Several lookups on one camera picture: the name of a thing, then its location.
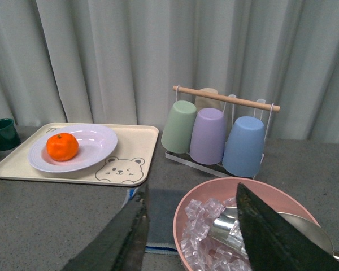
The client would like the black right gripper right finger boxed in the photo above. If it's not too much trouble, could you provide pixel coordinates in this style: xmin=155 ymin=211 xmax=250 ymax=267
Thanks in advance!
xmin=236 ymin=183 xmax=339 ymax=270

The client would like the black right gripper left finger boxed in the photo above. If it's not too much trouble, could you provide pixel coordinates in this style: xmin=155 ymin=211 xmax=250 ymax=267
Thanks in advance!
xmin=63 ymin=184 xmax=150 ymax=270

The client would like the white round plate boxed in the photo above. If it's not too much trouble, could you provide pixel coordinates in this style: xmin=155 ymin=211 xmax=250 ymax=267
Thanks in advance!
xmin=28 ymin=124 xmax=118 ymax=173

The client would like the orange mandarin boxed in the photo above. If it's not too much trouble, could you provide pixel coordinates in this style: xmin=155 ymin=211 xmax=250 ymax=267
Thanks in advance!
xmin=46 ymin=133 xmax=79 ymax=161

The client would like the blue cloth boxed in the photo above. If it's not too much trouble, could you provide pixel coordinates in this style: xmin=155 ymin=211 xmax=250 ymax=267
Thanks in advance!
xmin=121 ymin=188 xmax=178 ymax=255

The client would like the pink bowl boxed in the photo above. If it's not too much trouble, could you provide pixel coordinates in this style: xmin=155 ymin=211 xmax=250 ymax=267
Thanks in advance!
xmin=173 ymin=177 xmax=319 ymax=270

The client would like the metal ice scoop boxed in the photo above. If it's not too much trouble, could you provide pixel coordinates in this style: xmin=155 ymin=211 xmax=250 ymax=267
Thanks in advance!
xmin=208 ymin=207 xmax=339 ymax=261

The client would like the grey cloth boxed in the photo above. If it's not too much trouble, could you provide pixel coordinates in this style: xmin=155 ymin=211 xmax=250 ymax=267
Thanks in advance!
xmin=147 ymin=188 xmax=186 ymax=244

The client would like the clear ice cubes pile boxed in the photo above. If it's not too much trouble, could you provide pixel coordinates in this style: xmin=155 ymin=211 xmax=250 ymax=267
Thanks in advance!
xmin=180 ymin=198 xmax=251 ymax=270

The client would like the beige bear serving tray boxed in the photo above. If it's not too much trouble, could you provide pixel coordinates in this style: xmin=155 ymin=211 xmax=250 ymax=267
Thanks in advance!
xmin=0 ymin=123 xmax=159 ymax=187

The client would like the blue cup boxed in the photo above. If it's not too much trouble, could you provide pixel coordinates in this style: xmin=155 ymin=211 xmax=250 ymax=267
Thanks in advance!
xmin=222 ymin=116 xmax=265 ymax=177

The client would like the purple cup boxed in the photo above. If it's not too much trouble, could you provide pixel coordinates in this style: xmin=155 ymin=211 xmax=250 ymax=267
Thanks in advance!
xmin=189 ymin=108 xmax=225 ymax=165

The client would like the green cup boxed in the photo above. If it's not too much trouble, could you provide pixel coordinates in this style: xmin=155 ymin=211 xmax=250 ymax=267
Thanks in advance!
xmin=161 ymin=100 xmax=197 ymax=154

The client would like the beige cup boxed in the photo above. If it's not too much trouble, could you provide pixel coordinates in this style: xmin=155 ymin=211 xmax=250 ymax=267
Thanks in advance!
xmin=194 ymin=88 xmax=222 ymax=111

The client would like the dark green mug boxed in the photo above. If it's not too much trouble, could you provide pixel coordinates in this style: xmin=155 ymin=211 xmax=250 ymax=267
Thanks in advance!
xmin=0 ymin=118 xmax=21 ymax=151

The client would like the grey curtain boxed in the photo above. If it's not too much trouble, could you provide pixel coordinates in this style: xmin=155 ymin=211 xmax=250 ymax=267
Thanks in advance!
xmin=0 ymin=1 xmax=339 ymax=143

